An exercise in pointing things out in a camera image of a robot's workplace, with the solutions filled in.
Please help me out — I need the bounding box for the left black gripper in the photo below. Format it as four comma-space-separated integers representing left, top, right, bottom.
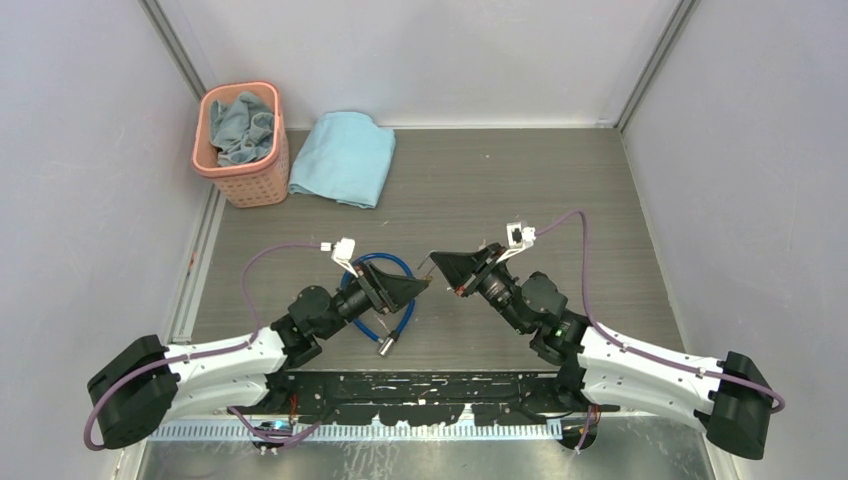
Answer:
319, 259, 426, 340

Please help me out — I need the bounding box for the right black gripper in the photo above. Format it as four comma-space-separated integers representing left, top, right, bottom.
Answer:
431, 242, 530, 334

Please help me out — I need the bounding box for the blue cable bike lock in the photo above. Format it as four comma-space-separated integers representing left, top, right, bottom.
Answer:
340, 252, 418, 358

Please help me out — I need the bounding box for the small silver key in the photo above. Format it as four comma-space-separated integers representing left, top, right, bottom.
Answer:
417, 257, 436, 277

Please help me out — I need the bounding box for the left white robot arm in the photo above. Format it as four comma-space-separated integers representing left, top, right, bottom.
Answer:
83, 262, 430, 451

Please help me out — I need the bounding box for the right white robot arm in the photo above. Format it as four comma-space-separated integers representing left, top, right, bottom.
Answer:
429, 243, 774, 460

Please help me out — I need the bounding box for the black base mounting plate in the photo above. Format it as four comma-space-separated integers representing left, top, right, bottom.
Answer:
247, 371, 587, 427

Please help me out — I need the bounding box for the folded light blue towel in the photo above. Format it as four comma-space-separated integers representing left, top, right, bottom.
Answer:
288, 112, 396, 209

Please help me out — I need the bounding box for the pink plastic laundry basket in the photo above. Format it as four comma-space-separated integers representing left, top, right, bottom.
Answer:
192, 81, 290, 208

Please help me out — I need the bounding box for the grey-blue cloth in basket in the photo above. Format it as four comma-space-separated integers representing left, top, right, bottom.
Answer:
209, 91, 276, 167

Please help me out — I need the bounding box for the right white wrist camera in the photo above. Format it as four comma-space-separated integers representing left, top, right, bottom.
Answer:
496, 221, 536, 264

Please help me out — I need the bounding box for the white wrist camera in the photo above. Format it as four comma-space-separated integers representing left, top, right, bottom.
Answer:
319, 237, 359, 277
496, 221, 536, 264

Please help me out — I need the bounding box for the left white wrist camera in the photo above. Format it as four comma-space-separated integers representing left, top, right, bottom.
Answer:
319, 237, 359, 277

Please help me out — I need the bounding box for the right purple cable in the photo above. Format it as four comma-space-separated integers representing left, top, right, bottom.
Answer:
533, 209, 787, 453

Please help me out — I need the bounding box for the purple cable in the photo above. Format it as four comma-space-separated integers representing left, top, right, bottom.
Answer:
82, 241, 333, 453
533, 209, 787, 453

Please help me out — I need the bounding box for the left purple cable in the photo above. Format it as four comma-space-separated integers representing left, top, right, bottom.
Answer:
82, 241, 333, 453

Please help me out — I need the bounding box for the white slotted cable duct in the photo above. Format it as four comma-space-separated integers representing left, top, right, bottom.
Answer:
149, 419, 563, 442

